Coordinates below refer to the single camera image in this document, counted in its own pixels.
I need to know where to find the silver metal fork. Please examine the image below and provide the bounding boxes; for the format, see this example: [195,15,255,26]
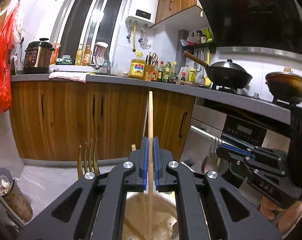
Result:
[207,137,222,166]

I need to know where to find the silver metal spoon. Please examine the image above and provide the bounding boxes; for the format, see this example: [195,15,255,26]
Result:
[201,153,230,176]

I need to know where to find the wooden chopstick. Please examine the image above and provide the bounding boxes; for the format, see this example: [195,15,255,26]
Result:
[147,91,154,239]

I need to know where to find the wooden lower kitchen cabinets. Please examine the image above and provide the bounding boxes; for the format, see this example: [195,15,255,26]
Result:
[9,81,195,161]

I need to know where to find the kitchen window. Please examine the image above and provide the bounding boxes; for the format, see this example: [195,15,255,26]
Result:
[51,0,126,66]

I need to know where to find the person's right hand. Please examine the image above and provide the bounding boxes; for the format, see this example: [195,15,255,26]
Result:
[260,197,302,234]

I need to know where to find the cream ceramic double utensil holder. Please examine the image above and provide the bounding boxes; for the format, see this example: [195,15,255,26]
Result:
[122,192,179,239]

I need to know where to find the brown pan on stove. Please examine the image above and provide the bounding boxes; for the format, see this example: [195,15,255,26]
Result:
[265,68,302,105]

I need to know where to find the black wok with lid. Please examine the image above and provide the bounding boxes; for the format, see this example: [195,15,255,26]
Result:
[182,51,252,90]

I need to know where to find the wooden knife block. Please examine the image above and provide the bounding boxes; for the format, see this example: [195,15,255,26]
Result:
[143,53,158,81]

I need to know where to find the yellow cooking oil jug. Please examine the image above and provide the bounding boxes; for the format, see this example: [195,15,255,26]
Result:
[129,59,145,79]

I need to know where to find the pink white dish towel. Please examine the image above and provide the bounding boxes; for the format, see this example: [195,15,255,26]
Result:
[48,72,87,83]

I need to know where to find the white pitcher by sink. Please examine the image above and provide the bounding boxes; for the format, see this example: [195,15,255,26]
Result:
[93,41,110,70]

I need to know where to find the black range hood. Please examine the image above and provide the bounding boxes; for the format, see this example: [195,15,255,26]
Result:
[198,0,302,62]

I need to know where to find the electric pressure cooker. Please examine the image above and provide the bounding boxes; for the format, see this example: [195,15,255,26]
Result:
[22,38,54,74]

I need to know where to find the red plastic bag hanging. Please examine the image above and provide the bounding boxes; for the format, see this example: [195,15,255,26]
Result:
[0,3,21,114]

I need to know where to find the built-in oven with steel handle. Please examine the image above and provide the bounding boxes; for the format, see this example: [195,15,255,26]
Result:
[179,103,292,181]

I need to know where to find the wall spice shelf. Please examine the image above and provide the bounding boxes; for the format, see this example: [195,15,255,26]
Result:
[180,28,217,54]

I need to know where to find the white wall water heater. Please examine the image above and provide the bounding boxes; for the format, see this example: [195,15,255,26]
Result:
[126,0,159,27]

